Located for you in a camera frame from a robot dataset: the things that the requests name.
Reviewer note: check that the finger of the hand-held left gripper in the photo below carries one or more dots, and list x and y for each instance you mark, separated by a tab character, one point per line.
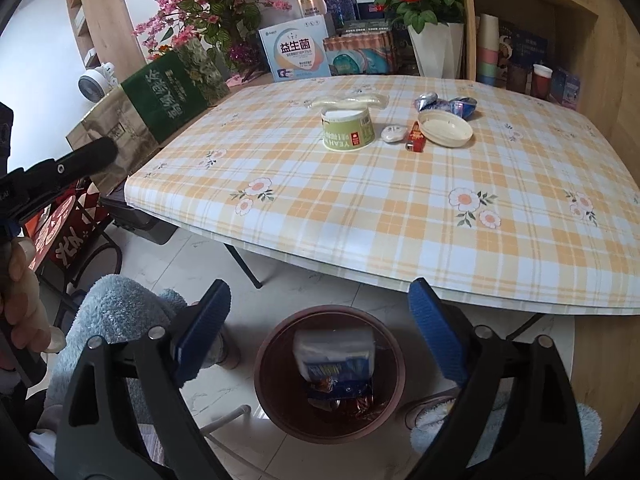
95	155

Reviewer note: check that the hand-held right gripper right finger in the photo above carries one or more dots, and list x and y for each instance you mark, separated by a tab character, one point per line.
437	330

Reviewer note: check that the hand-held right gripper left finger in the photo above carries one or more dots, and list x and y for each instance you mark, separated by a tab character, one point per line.
202	330

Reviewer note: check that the green and brown paper bag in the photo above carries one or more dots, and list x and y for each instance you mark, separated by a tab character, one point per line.
160	95

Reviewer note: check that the brown plastic trash bin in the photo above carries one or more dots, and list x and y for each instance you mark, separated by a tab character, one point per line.
280	390

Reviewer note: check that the small red sachet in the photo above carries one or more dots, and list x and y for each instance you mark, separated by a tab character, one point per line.
416	137

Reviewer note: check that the cream round lid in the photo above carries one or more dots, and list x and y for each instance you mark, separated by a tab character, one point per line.
445	130

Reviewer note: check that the small white oval packet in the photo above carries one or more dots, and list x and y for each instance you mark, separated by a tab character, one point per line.
393	133

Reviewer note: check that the green paper bowl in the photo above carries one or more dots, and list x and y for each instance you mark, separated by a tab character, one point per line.
347	132

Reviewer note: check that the blue foil wrapper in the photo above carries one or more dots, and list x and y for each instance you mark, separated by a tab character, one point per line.
462	107

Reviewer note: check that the whitish clear plastic wrapper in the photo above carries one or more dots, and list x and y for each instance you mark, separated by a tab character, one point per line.
350	100

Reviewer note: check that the person's left hand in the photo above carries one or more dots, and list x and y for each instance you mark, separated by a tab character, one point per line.
25	300

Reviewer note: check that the white fan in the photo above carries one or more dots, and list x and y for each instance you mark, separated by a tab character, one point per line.
97	82

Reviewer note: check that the red printed bag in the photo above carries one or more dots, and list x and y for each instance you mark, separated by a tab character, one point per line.
60	220

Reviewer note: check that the black table leg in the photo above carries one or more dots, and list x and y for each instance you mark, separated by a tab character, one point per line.
525	326
245	267

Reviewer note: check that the black folding chair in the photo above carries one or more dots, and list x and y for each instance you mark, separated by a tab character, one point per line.
145	225

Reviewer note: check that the fuzzy light blue slipper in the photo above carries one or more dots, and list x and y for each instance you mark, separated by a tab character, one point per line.
585	425
115	310

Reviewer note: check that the white metal bar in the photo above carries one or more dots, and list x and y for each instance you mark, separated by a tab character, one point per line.
225	417

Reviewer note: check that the plaid floral tablecloth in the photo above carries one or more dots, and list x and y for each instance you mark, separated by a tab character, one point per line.
375	210

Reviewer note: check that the pink pouch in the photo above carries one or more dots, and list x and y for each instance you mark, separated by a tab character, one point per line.
242	79

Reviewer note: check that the purple artificial flowers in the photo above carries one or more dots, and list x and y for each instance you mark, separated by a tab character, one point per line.
242	57

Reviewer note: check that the pink blossom artificial plant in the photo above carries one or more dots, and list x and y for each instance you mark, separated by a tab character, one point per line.
210	0

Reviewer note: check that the white and blue printed box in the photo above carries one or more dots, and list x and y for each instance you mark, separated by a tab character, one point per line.
295	50

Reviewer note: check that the brown cup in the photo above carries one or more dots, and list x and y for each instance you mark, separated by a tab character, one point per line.
519	79

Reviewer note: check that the clear glass trophy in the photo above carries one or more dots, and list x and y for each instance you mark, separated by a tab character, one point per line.
312	5

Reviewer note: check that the red cup white rim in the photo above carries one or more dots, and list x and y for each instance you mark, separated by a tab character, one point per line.
541	82

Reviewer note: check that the small blue carton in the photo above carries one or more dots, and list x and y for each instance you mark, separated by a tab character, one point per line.
566	87

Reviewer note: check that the white faceted vase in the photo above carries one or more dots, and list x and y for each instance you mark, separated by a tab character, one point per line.
435	52

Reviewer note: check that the stack of pastel paper cups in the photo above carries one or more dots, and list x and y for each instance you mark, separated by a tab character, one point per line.
487	55

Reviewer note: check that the pink striped box teal disc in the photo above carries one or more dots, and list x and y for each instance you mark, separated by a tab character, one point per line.
360	55

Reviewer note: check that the dark blue patterned box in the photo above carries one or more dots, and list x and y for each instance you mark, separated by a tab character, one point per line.
339	7

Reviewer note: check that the printed box with figure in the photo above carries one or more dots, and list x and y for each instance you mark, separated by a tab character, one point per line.
506	50

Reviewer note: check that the dark blue printed box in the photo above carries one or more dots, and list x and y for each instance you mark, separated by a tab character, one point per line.
531	50

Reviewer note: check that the dark printed box set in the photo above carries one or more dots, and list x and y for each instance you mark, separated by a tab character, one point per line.
367	26

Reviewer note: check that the wooden wall shelf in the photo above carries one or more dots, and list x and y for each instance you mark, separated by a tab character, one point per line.
95	10

